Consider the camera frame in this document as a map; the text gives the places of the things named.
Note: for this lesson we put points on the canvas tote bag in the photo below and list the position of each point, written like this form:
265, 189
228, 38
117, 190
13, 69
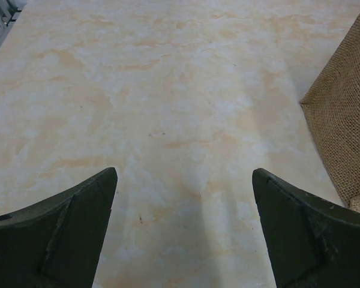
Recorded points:
332, 110

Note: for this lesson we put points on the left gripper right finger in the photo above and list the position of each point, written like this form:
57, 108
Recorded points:
311, 242

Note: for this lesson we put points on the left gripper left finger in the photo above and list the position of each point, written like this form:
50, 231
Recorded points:
57, 242

